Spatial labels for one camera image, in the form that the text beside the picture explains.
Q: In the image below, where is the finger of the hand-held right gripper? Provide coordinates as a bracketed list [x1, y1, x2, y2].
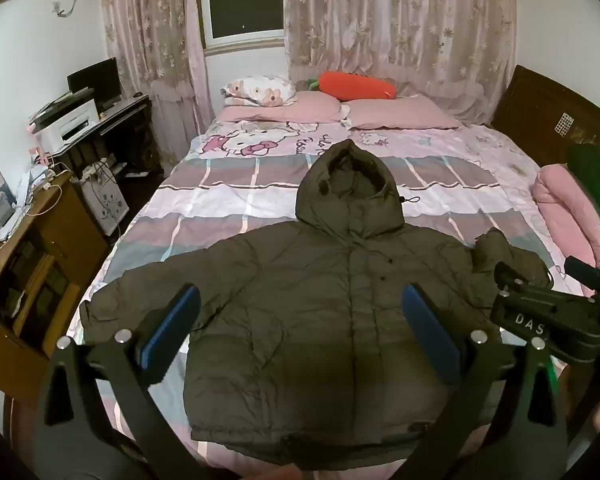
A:
[494, 260, 556, 295]

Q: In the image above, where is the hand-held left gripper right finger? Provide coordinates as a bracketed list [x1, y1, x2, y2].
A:
[402, 282, 571, 480]

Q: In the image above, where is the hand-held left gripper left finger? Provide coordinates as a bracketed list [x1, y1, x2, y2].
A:
[30, 284, 203, 480]

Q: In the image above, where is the olive hooded puffer jacket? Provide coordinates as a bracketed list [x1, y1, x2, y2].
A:
[79, 139, 556, 471]

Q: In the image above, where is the folded pink blanket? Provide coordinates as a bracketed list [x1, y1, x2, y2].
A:
[532, 163, 600, 299]

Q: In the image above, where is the pink cartoon printed bed sheet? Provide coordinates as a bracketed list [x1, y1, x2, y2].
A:
[65, 119, 600, 461]

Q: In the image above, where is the light wooden cabinet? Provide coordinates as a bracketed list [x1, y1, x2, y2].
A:
[0, 170, 112, 407]

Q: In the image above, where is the dark wooden headboard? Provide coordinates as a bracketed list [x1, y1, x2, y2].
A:
[490, 64, 600, 173]

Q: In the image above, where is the black computer desk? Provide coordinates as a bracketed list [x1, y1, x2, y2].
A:
[50, 93, 164, 197]

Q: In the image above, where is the pink pillow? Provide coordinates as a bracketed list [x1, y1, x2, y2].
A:
[215, 91, 349, 124]
[346, 97, 463, 131]

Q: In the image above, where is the white printer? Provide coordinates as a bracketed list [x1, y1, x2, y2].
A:
[32, 97, 101, 154]

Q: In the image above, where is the orange carrot plush toy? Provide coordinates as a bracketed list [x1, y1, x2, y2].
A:
[306, 71, 399, 102]

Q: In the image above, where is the white floral pillow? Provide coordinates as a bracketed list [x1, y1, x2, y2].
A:
[220, 74, 297, 107]

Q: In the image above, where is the black computer monitor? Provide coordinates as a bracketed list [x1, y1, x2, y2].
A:
[66, 57, 124, 109]

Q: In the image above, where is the wide floral lace curtain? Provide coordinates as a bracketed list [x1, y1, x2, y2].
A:
[283, 0, 519, 127]

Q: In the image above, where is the narrow floral lace curtain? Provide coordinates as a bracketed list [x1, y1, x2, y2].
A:
[99, 0, 216, 163]

